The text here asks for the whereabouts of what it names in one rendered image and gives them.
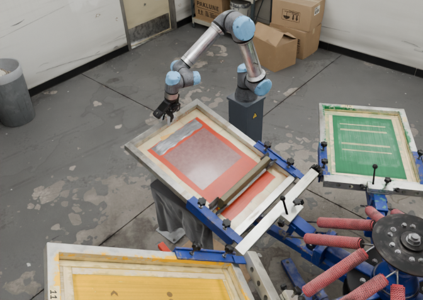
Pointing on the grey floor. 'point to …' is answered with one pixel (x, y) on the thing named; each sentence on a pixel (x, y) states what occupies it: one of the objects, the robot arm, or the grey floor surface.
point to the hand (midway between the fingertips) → (165, 122)
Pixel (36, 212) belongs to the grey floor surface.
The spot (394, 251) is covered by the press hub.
